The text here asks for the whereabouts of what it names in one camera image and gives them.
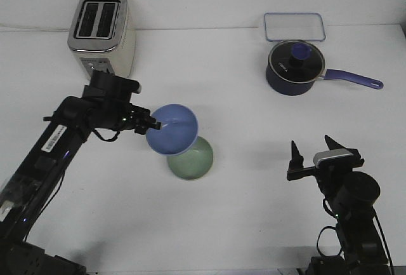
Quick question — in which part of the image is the dark blue saucepan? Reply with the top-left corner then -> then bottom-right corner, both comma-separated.
266,66 -> 384,96

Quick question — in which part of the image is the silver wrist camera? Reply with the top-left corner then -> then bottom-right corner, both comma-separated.
313,148 -> 353,168
129,79 -> 141,94

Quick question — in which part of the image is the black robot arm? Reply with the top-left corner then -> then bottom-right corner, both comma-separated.
1,70 -> 160,274
287,135 -> 395,274

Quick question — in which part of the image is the blue bowl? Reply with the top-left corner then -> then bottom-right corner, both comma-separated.
146,104 -> 199,156

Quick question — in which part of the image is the glass pot lid blue knob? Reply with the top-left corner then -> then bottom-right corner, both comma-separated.
268,40 -> 325,83

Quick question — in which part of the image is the silver two-slot toaster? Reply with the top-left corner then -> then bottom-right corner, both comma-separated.
67,0 -> 136,79

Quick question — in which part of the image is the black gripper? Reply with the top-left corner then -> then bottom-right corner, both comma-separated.
287,135 -> 364,196
120,103 -> 162,135

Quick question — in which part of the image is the clear blue-rimmed container lid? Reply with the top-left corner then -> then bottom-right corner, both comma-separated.
264,12 -> 326,42

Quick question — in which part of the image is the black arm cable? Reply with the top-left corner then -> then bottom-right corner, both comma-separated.
315,198 -> 345,257
91,128 -> 121,143

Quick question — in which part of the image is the green bowl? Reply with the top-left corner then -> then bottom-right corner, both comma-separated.
167,137 -> 214,180

